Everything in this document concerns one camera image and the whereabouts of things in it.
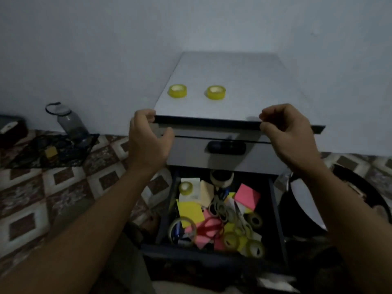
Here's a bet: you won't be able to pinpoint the person's right hand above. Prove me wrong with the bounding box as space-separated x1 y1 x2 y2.
259 103 323 178

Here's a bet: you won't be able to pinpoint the person's left hand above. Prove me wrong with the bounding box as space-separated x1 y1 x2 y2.
127 109 175 175

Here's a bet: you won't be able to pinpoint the grey metal drawer cabinet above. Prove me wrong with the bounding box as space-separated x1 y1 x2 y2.
153 51 326 176

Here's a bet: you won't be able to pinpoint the person's left forearm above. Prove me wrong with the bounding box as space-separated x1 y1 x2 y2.
0 167 168 294

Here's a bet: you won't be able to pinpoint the person's right forearm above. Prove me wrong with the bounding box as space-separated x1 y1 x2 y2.
292 167 392 294

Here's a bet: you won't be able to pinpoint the grey closed drawer front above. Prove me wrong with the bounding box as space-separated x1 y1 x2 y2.
166 136 288 175

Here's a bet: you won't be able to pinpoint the white sticky note pad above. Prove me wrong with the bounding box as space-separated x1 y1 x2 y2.
179 177 201 202

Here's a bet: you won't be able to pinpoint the cream sticky note pad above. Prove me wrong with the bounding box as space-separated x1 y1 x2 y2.
199 180 215 208

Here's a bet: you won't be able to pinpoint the large white masking tape roll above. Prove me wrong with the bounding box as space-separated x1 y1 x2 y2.
210 170 234 188

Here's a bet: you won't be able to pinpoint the pink sticky note pad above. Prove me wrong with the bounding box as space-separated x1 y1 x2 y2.
234 183 261 211

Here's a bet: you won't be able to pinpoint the yellow sticky note pad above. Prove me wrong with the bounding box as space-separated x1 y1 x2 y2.
176 199 205 228

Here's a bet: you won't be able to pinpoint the large clear tape roll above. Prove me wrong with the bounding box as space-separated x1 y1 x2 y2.
167 217 198 246

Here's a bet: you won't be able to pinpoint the dark blue open drawer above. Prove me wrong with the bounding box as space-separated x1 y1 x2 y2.
141 168 290 273

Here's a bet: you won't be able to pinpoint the grey water bottle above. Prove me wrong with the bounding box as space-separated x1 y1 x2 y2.
45 102 90 139

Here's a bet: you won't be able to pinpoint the pink scissors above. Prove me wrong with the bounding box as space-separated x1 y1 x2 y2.
196 217 225 240

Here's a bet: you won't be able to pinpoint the loose pink sticky notes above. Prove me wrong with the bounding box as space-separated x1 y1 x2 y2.
185 208 225 251

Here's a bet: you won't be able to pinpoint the black patterned bag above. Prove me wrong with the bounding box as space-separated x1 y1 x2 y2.
6 133 100 169

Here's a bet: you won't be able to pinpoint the person's trouser leg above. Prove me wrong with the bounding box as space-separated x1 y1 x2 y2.
89 223 158 294

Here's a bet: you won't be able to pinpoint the white paper sheet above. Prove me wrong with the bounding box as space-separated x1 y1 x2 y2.
257 272 299 293

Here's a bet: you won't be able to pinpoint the black box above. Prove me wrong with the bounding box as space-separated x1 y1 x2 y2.
0 115 29 149

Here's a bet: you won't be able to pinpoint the black drawer handle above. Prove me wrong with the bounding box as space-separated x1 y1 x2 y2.
207 140 247 156

